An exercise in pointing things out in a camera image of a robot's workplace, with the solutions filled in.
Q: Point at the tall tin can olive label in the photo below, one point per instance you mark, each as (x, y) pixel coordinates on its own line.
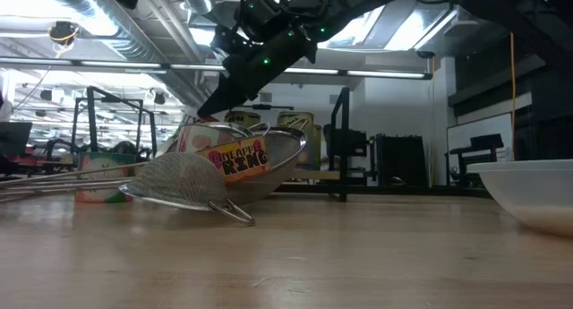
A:
(295, 121)
(317, 143)

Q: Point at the black cabinet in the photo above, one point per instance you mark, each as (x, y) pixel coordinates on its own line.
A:
(400, 161)

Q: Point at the dark monitor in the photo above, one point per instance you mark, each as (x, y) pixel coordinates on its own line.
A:
(13, 139)

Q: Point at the small metal mesh strainer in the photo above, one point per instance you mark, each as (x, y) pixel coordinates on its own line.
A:
(179, 179)

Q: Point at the short can teal white label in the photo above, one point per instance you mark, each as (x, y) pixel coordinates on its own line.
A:
(105, 174)

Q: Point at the round black ceiling device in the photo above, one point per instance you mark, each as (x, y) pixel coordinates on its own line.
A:
(62, 31)

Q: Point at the black metal rig frame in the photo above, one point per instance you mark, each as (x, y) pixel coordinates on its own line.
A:
(403, 190)

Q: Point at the long ceiling light strip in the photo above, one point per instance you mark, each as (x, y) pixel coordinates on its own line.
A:
(313, 71)
(121, 64)
(385, 74)

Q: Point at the tall tin can colourful label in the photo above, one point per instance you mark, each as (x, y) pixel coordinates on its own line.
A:
(242, 118)

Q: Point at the black equipment box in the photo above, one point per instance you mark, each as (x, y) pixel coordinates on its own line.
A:
(358, 143)

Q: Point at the large metal mesh strainer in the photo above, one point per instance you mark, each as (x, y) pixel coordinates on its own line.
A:
(277, 165)

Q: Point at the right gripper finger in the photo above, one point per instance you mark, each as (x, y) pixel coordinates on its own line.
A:
(224, 100)

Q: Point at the pineapple rings tin can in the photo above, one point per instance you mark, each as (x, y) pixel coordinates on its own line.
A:
(244, 159)

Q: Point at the black background rig frame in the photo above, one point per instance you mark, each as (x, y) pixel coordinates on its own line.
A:
(91, 121)

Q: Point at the whiteboard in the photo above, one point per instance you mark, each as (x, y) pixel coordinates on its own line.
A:
(461, 134)

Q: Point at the short can pink white label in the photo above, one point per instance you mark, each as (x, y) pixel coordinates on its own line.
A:
(197, 141)

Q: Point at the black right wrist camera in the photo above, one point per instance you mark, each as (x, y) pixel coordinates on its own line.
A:
(259, 15)

